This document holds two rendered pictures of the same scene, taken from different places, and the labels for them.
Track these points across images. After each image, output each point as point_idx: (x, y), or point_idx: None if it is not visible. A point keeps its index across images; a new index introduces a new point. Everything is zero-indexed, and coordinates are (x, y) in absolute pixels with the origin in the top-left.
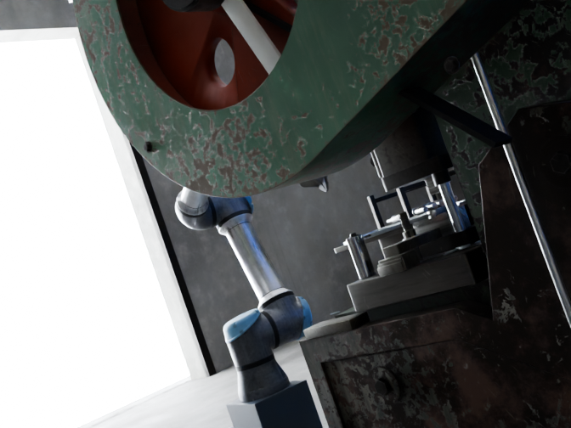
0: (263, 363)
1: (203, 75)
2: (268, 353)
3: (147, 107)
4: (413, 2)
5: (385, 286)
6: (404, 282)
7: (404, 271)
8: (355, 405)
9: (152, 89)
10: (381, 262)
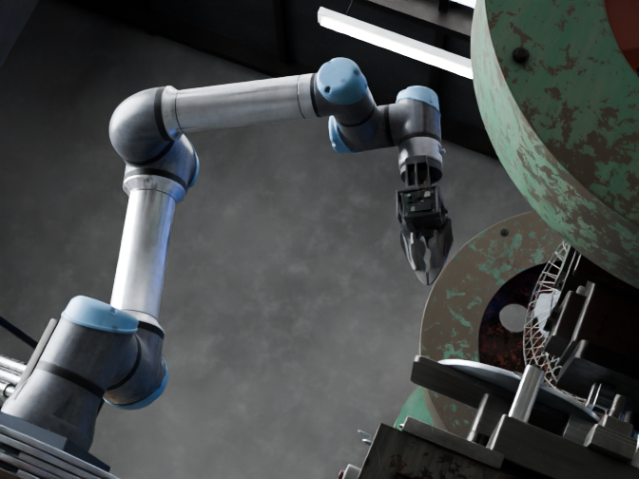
0: (96, 395)
1: (634, 66)
2: (106, 388)
3: (565, 23)
4: None
5: (567, 456)
6: (601, 470)
7: (611, 459)
8: None
9: (595, 17)
10: (602, 429)
